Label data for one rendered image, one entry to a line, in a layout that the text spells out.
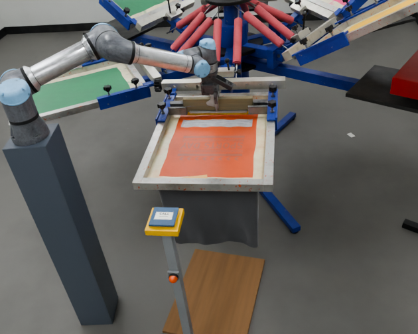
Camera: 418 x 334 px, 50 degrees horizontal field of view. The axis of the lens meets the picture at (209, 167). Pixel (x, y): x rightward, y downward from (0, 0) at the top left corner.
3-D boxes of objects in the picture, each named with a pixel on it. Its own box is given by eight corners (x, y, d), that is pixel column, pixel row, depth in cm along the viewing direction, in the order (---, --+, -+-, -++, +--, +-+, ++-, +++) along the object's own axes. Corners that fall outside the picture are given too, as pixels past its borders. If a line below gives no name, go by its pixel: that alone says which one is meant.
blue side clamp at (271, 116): (277, 130, 217) (277, 117, 213) (267, 130, 218) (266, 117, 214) (277, 100, 241) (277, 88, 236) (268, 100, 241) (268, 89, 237)
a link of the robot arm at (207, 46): (194, 40, 208) (211, 35, 210) (197, 61, 215) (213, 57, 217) (201, 45, 202) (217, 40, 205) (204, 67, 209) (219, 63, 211)
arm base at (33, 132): (6, 147, 177) (-3, 126, 172) (20, 127, 190) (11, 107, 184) (42, 144, 176) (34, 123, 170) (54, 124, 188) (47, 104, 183)
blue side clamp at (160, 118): (166, 130, 226) (164, 118, 222) (157, 130, 227) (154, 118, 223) (178, 102, 250) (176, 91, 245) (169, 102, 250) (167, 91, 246)
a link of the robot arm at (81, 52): (-7, 89, 173) (116, 25, 179) (-8, 75, 185) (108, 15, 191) (11, 113, 181) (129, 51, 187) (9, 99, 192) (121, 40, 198)
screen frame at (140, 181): (273, 191, 178) (273, 184, 176) (133, 189, 188) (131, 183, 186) (275, 98, 240) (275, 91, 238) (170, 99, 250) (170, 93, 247)
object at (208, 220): (259, 249, 212) (257, 179, 186) (168, 246, 219) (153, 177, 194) (259, 244, 214) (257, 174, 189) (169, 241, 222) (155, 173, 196)
